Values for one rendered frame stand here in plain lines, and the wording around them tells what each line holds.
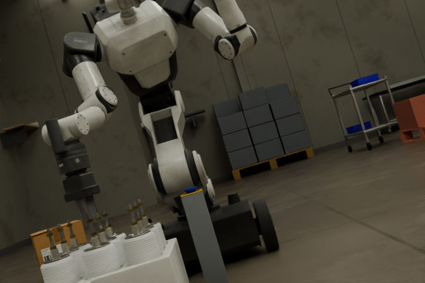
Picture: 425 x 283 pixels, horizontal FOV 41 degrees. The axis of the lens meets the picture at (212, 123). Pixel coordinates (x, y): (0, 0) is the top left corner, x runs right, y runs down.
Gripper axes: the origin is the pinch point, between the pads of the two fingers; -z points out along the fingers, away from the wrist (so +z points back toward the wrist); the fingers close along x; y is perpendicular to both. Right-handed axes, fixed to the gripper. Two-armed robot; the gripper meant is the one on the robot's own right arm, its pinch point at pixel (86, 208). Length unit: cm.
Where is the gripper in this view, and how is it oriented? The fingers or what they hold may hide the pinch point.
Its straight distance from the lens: 164.7
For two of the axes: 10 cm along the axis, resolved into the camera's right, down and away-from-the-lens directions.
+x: -7.8, 2.7, 5.6
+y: -5.5, 1.1, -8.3
